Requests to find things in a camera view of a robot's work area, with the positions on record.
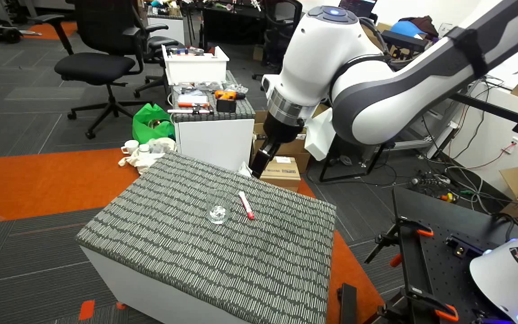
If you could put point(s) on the white plastic storage bin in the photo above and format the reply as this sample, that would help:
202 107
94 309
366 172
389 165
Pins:
197 69

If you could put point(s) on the dark laptop screen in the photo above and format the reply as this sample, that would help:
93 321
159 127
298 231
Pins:
359 6

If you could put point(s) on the black post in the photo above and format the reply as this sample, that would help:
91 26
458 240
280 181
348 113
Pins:
348 307

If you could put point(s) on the orange and black tool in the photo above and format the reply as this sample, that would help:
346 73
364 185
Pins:
226 100

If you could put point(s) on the black mounting bar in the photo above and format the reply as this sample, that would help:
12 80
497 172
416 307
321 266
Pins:
494 109

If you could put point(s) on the large grey carpet mat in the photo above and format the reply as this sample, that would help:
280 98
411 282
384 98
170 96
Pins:
211 264

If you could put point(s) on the green bag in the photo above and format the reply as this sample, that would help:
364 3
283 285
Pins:
152 125

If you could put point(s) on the black robot table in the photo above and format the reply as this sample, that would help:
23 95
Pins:
445 217

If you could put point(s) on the black mesh office chair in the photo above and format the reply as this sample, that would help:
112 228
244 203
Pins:
278 24

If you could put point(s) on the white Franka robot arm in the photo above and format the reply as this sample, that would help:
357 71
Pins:
391 102

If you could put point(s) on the small closed cardboard box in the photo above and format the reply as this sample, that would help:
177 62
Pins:
283 172

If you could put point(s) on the small clear glass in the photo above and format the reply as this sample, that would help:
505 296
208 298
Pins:
217 215

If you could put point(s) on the small grey carpet mat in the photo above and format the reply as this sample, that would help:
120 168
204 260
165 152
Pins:
242 109

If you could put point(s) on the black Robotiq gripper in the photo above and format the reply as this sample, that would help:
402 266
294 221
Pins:
280 132

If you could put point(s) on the small white cabinet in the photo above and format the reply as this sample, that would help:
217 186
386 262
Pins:
215 141

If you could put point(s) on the white marker with red cap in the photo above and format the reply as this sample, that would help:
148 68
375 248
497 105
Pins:
246 206

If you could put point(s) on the white cloth pile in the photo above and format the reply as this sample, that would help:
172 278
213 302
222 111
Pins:
148 154

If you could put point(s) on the white plastic packet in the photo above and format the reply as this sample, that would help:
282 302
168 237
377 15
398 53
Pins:
193 98

